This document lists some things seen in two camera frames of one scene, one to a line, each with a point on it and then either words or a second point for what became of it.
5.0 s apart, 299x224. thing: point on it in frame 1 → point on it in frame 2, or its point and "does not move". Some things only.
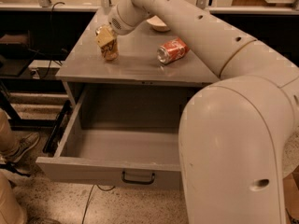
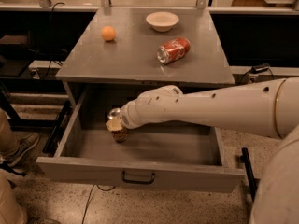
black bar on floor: [49, 146] does not move
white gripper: [116, 22] → [127, 118]
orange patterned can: [109, 50] → [119, 135]
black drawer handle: [137, 182] does not move
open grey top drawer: [126, 136] does not move
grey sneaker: [24, 144] does not move
